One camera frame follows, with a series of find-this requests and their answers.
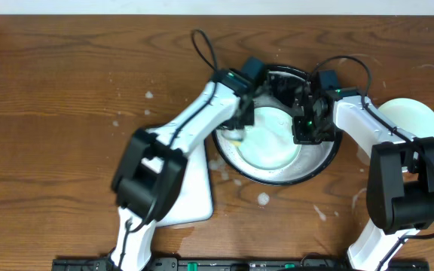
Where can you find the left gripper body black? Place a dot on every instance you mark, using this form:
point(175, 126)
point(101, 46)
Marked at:
point(237, 123)

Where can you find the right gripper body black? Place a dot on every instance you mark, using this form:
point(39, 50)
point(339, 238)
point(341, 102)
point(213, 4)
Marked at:
point(311, 131)

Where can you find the mint plate with red stain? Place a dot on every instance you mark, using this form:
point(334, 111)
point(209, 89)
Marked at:
point(269, 143)

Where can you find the green yellow sponge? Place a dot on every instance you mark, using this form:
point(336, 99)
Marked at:
point(234, 136)

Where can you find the mint green plate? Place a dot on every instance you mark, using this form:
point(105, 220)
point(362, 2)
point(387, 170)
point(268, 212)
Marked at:
point(410, 115)

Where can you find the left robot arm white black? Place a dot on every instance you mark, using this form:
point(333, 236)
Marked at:
point(149, 177)

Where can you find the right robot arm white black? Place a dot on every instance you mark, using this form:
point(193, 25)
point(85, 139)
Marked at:
point(400, 186)

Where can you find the round black metal tray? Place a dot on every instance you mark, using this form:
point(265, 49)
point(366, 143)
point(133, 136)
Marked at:
point(311, 160)

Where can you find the rectangular tray of soap foam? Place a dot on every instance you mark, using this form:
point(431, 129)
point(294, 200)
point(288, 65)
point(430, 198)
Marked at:
point(194, 202)

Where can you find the black base rail with buttons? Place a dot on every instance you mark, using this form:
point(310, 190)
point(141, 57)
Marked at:
point(174, 264)

